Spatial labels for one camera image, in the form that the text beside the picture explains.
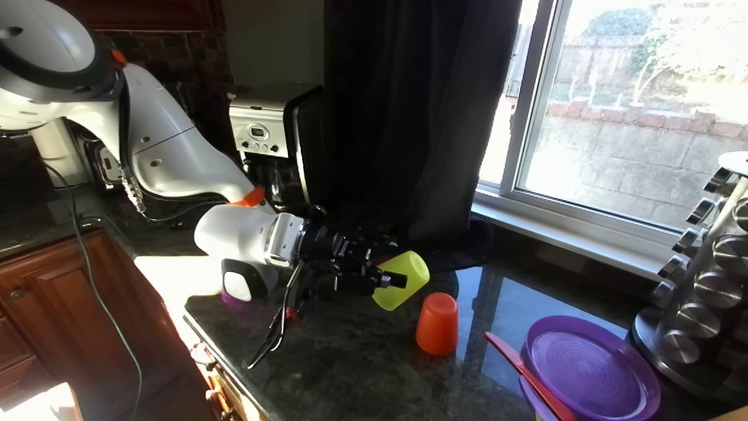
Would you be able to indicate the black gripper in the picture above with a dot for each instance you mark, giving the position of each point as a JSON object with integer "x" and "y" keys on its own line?
{"x": 335, "y": 253}

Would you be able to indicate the green plastic cup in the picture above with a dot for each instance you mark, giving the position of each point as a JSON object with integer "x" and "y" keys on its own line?
{"x": 406, "y": 281}

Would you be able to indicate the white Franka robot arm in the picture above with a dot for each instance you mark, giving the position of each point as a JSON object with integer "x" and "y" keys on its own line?
{"x": 165, "y": 155}

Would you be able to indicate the orange plastic cup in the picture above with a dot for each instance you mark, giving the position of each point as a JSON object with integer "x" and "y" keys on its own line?
{"x": 439, "y": 328}

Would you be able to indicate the dark curtain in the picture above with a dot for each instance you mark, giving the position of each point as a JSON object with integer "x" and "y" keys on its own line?
{"x": 412, "y": 119}

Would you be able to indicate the orange plastic utensil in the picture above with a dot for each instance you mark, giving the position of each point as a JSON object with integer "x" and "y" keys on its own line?
{"x": 522, "y": 370}

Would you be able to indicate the stainless steel coffee maker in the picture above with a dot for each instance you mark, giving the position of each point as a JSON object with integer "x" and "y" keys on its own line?
{"x": 260, "y": 133}

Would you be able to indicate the purple plastic plate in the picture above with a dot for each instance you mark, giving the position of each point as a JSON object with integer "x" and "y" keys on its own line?
{"x": 593, "y": 375}

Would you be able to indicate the metal spice jar rack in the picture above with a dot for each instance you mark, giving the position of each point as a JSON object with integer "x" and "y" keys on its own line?
{"x": 703, "y": 313}

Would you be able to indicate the wooden kitchen cabinet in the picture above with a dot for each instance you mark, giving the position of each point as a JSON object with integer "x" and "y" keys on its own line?
{"x": 56, "y": 313}

